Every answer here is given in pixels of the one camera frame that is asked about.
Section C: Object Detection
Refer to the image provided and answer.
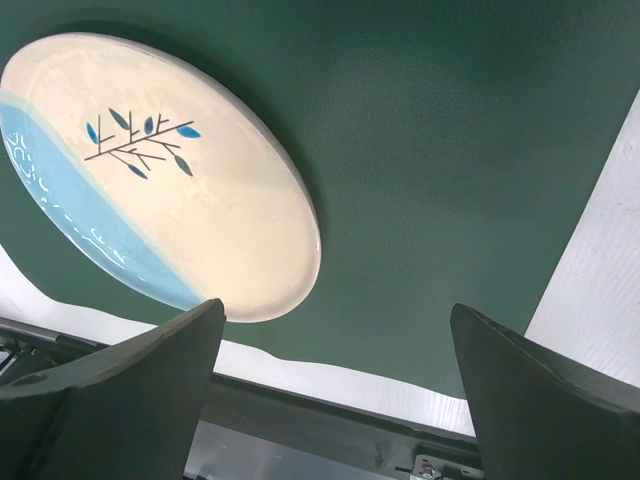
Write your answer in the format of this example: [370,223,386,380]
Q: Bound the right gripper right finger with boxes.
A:
[450,304,639,479]

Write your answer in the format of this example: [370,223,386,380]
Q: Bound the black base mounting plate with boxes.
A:
[1,319,485,479]

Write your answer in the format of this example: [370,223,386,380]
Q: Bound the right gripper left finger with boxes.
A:
[1,300,226,479]

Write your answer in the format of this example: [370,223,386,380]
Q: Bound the cream and blue plate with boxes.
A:
[1,33,321,323]

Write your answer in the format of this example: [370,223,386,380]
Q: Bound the dark green placemat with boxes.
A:
[1,1,639,397]

